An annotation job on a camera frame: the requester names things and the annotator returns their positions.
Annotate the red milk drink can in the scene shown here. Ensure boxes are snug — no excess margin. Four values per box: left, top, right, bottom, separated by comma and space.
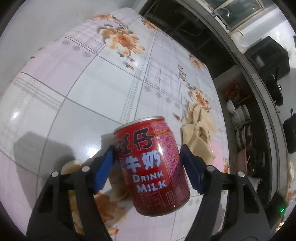
114, 116, 190, 216

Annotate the grey kitchen counter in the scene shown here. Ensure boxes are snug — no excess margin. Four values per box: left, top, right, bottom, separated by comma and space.
138, 0, 296, 204

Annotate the pink plastic basin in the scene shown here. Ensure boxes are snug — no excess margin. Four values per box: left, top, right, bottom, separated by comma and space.
236, 148, 247, 174

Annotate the pink scrub sponge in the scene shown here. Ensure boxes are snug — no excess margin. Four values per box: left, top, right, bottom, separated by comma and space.
210, 141, 230, 174

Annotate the beige cloth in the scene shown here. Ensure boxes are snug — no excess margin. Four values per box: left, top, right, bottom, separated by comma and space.
182, 105, 217, 165

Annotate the stack of white dishes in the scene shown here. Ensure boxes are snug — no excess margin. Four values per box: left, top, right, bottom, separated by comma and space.
231, 104, 252, 150

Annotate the floral tablecloth table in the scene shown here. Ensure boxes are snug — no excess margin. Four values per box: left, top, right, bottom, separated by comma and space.
1, 8, 229, 234

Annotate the white bowl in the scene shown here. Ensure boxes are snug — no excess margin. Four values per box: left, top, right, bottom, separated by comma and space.
226, 100, 236, 114

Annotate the black pot with lid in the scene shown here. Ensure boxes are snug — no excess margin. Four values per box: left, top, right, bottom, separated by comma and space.
283, 108, 296, 154

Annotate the black induction cooker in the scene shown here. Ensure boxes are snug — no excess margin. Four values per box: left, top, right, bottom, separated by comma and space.
244, 36, 290, 82

